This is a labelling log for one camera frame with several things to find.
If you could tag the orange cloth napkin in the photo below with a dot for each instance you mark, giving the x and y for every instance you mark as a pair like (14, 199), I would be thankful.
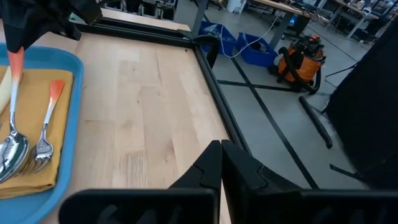
(31, 102)

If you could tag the black aluminium table frame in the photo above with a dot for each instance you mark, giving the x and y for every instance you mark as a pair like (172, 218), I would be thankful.
(217, 93)

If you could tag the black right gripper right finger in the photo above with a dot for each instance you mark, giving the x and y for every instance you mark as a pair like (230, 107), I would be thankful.
(248, 183)

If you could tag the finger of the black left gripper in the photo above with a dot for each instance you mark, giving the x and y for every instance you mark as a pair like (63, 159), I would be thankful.
(15, 39)

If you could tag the black folding partition screen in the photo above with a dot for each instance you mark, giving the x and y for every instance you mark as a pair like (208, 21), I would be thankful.
(367, 109)

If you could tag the orange and black tool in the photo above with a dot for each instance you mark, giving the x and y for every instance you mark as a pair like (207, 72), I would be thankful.
(300, 65)

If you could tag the blue plastic tray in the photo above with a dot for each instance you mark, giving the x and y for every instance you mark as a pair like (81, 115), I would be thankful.
(73, 109)

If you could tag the wooden-top workbench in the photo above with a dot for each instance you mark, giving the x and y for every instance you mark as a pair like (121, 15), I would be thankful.
(286, 9)

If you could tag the grey table leg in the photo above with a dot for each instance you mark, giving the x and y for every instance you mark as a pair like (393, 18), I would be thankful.
(199, 15)

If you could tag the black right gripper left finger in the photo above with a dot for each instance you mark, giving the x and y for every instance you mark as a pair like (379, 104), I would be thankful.
(199, 177)

